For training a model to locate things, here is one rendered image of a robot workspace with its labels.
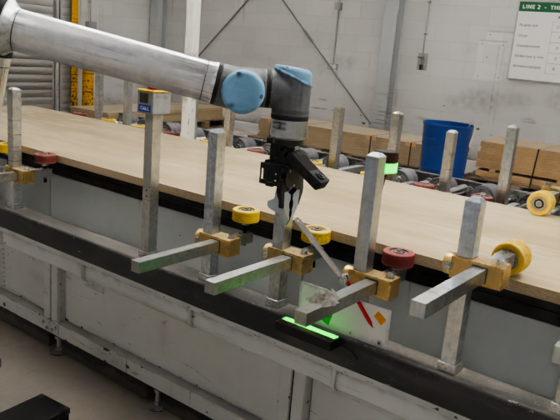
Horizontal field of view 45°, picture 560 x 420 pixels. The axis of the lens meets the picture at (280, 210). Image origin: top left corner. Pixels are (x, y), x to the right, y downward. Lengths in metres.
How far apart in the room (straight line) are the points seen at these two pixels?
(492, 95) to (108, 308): 6.89
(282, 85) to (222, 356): 1.12
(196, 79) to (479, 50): 7.72
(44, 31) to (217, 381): 1.40
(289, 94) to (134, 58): 0.36
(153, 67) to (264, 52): 9.17
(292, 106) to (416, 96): 7.76
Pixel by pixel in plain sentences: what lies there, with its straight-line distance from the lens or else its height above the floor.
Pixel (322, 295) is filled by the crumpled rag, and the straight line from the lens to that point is 1.44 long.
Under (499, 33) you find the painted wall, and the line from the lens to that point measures 8.93.
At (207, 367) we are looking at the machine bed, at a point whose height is 0.26.
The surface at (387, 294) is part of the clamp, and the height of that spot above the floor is 0.84.
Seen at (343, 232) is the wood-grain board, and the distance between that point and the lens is 1.83.
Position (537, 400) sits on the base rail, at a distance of 1.57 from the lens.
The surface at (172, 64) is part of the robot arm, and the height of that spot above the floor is 1.32.
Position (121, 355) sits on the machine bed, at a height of 0.16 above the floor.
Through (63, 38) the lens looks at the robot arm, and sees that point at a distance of 1.45.
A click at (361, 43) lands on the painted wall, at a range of 9.68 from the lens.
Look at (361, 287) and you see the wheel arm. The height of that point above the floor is 0.86.
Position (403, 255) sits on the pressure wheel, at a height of 0.91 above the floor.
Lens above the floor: 1.38
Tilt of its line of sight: 14 degrees down
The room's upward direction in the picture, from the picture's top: 5 degrees clockwise
